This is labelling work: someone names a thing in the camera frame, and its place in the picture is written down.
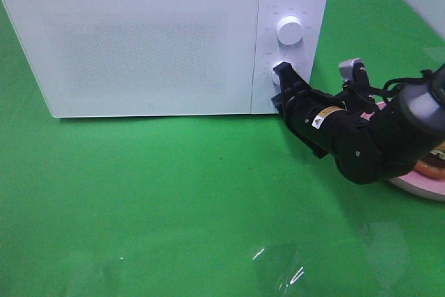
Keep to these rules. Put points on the pink plate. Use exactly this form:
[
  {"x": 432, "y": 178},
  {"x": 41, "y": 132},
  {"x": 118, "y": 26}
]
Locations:
[{"x": 417, "y": 185}]

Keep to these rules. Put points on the white microwave knob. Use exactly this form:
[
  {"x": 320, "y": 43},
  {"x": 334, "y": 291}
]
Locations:
[
  {"x": 275, "y": 76},
  {"x": 289, "y": 30}
]

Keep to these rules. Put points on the white microwave door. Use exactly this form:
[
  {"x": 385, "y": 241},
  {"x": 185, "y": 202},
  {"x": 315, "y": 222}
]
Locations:
[{"x": 100, "y": 58}]

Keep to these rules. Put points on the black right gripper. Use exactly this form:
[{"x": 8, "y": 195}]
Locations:
[{"x": 326, "y": 124}]

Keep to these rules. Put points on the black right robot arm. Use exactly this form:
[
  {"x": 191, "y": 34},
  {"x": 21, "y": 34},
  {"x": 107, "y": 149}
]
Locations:
[{"x": 419, "y": 102}]

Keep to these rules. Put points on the white microwave oven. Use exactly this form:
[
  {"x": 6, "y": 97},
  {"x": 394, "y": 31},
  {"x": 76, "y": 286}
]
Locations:
[{"x": 268, "y": 49}]

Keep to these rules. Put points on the burger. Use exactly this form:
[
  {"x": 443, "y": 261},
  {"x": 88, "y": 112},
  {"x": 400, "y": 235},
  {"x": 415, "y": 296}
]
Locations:
[{"x": 432, "y": 164}]

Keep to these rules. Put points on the green table mat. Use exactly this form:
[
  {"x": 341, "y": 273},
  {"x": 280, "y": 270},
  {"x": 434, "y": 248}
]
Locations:
[{"x": 213, "y": 205}]

